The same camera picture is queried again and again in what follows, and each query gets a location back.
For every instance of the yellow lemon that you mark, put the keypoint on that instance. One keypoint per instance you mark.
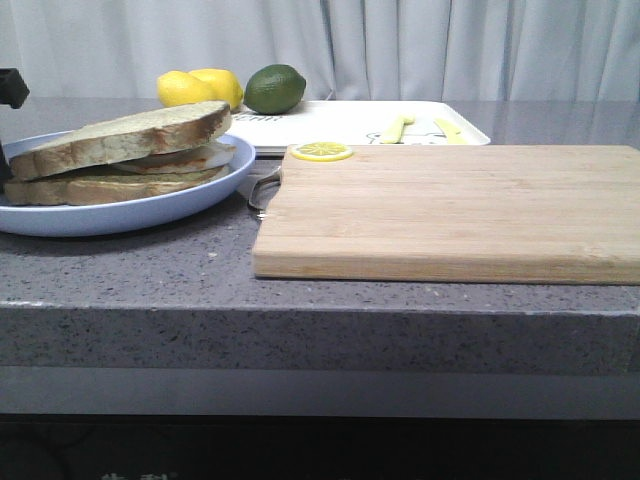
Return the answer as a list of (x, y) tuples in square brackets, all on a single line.
[(225, 84), (178, 88)]

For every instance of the light blue plate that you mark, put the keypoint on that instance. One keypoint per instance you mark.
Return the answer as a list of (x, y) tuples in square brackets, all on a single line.
[(112, 218)]

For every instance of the front yellow lemon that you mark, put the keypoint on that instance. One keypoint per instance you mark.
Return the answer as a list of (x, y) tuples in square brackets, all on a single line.
[(178, 88)]

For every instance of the green lime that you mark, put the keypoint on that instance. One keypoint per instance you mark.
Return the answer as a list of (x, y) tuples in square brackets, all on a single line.
[(274, 89)]

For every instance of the wooden cutting board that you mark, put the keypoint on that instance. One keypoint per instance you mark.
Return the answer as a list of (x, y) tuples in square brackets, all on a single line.
[(566, 214)]

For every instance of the yellow plastic fork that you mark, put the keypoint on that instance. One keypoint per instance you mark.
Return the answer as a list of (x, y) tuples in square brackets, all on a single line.
[(393, 134)]

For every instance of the metal cutting board handle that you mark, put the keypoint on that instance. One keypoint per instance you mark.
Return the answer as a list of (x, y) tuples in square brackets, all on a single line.
[(262, 191)]

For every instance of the white rectangular tray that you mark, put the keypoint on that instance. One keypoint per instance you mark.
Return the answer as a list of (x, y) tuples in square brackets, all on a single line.
[(348, 122)]

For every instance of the bread slice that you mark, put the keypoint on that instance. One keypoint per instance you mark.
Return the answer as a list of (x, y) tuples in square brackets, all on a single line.
[(102, 185), (161, 131)]

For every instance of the yellow plastic knife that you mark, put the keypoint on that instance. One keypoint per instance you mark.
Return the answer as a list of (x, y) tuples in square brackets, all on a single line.
[(451, 131)]

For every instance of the rear yellow lemon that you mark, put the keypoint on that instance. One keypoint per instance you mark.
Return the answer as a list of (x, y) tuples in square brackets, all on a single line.
[(225, 84)]

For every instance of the lemon slice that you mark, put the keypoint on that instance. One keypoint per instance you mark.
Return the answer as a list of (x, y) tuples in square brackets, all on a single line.
[(322, 151)]

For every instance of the white curtain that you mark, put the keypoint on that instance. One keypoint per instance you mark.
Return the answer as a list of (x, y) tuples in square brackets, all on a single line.
[(371, 50)]

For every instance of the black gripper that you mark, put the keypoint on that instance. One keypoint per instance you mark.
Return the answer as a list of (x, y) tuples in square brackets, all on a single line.
[(13, 93)]

